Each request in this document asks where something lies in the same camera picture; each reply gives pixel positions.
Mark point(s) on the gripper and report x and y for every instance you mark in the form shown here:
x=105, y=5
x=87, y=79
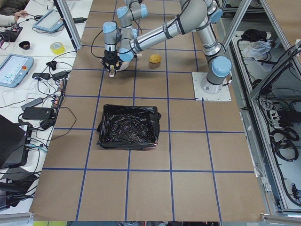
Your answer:
x=110, y=57

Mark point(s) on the beige plastic dustpan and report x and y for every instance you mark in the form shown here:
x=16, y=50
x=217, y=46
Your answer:
x=124, y=65

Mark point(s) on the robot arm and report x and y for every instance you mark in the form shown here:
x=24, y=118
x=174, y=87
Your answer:
x=122, y=42
x=133, y=10

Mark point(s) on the black-lined trash bin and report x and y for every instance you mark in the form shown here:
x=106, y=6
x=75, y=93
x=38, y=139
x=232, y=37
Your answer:
x=129, y=127

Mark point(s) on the person's hand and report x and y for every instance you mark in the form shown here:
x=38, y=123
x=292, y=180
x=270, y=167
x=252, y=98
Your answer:
x=20, y=14

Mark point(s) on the yellow tape roll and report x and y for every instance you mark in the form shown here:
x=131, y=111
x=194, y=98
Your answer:
x=57, y=48

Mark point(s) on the blue teach pendant far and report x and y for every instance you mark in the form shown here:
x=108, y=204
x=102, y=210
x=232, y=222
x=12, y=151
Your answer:
x=50, y=22

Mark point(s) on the blue teach pendant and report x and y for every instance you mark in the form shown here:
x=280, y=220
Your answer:
x=14, y=69
x=50, y=22

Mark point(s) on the small black bowl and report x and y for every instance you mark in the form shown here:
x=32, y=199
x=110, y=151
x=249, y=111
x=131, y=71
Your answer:
x=25, y=45

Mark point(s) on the black power adapter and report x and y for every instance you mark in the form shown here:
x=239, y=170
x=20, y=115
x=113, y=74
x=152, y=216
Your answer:
x=37, y=113

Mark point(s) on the black computer mouse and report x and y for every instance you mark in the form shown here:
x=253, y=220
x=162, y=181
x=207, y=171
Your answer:
x=45, y=124

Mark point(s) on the blue teach pendant near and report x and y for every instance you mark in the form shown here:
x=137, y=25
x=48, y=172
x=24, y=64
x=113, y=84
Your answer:
x=14, y=69

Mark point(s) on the crumpled white cloth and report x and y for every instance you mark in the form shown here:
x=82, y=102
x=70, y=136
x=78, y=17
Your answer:
x=257, y=50

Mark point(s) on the aluminium frame post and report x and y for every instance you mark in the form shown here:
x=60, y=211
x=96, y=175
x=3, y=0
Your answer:
x=69, y=24

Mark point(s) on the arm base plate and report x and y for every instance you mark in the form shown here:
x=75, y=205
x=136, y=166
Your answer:
x=205, y=91

